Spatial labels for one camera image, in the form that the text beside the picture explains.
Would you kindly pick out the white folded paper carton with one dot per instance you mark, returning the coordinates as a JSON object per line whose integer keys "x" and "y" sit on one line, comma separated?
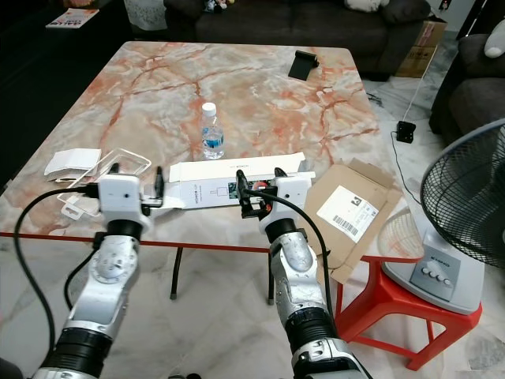
{"x": 71, "y": 162}

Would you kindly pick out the marble top table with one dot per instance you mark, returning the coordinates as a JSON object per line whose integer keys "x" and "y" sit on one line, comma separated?
{"x": 173, "y": 87}

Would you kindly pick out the white plush cushion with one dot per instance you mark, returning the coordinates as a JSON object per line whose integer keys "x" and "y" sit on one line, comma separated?
{"x": 367, "y": 5}

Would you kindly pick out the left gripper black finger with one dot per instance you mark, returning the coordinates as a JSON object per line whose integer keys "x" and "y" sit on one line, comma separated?
{"x": 160, "y": 188}
{"x": 114, "y": 169}

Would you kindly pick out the red plastic stool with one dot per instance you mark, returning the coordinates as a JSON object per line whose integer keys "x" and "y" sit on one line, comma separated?
{"x": 387, "y": 296}

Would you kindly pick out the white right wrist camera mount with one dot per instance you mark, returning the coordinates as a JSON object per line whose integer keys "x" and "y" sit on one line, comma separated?
{"x": 293, "y": 196}

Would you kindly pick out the clear plastic packaging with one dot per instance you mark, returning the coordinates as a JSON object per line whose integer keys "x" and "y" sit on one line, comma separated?
{"x": 75, "y": 207}

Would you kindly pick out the clear water bottle white cap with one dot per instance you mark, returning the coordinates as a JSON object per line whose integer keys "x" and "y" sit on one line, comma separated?
{"x": 212, "y": 138}

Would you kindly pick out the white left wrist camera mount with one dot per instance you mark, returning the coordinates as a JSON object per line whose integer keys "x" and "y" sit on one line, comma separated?
{"x": 122, "y": 196}

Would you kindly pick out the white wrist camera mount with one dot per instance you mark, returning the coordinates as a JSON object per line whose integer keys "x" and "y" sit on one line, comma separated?
{"x": 293, "y": 196}
{"x": 122, "y": 196}

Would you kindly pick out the dark grey armchair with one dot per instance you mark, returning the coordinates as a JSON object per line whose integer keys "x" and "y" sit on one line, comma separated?
{"x": 473, "y": 95}

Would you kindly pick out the flat cardboard box with label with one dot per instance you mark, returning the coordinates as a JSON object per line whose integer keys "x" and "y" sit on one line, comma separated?
{"x": 331, "y": 185}

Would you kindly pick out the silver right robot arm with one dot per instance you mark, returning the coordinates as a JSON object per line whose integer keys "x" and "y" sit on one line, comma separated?
{"x": 292, "y": 260}

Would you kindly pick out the grey patterned cloth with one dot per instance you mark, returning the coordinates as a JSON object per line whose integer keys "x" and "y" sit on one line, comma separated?
{"x": 144, "y": 12}

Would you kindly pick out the black cabinet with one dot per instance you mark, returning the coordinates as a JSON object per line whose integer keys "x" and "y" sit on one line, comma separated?
{"x": 31, "y": 79}

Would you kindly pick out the brown cardboard box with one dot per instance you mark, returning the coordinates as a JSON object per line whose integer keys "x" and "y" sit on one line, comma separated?
{"x": 422, "y": 51}

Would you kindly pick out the black power adapter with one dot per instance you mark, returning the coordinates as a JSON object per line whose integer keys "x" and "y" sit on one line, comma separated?
{"x": 406, "y": 132}

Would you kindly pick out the dark grey sofa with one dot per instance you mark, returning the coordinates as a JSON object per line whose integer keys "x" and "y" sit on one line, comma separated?
{"x": 308, "y": 28}

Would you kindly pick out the white red magazine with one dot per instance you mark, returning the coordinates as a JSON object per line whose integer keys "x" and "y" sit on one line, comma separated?
{"x": 71, "y": 19}

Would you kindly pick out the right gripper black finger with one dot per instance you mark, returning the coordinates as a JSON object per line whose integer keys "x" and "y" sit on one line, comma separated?
{"x": 277, "y": 177}
{"x": 243, "y": 196}

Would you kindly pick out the grey standing fan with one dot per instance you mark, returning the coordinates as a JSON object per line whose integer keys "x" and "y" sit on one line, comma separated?
{"x": 461, "y": 189}

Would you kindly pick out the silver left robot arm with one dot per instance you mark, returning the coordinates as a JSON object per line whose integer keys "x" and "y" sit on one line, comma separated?
{"x": 118, "y": 268}

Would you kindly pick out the long white carton box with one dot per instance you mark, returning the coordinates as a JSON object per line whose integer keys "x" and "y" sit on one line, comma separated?
{"x": 205, "y": 185}

